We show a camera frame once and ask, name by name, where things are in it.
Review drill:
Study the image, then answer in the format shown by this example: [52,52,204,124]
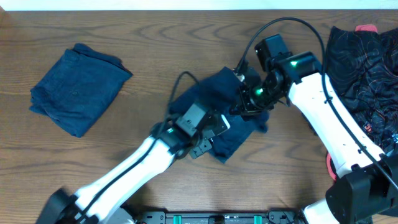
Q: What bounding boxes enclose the navy blue shorts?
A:
[170,67,269,163]

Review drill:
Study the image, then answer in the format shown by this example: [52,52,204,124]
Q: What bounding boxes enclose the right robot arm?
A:
[230,35,397,223]

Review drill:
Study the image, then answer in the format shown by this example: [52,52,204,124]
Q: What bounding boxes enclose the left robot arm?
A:
[36,123,185,224]

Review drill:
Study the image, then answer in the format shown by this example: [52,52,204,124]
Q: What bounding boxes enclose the black patterned sports garment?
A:
[326,27,397,157]

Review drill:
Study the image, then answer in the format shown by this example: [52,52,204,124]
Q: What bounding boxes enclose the folded navy blue garment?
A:
[30,43,132,138]

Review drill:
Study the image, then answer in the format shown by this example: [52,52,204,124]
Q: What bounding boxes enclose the black mounting rail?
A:
[136,210,306,224]

